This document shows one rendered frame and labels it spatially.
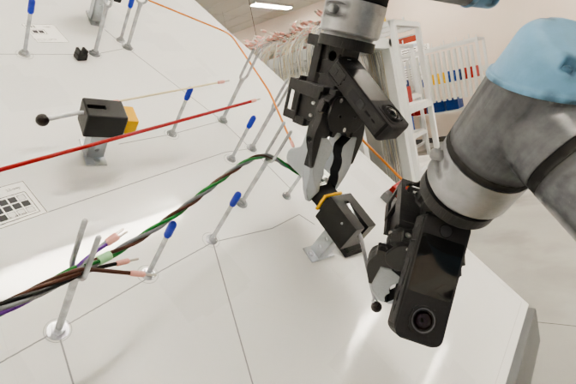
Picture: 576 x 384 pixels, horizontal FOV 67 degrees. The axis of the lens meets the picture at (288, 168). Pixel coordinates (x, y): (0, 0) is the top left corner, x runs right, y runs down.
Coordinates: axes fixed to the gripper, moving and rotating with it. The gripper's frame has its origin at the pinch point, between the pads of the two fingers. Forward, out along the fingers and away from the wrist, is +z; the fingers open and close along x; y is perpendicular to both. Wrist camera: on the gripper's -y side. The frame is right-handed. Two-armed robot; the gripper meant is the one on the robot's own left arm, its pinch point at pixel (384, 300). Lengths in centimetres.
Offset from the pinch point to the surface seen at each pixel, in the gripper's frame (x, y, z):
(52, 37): 57, 25, -3
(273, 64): 30, 79, 29
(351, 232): 6.1, 5.4, -3.9
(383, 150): -13, 87, 57
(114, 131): 36.4, 6.4, -8.3
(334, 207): 8.7, 8.2, -4.3
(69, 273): 28.4, -13.9, -16.0
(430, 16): -147, 763, 329
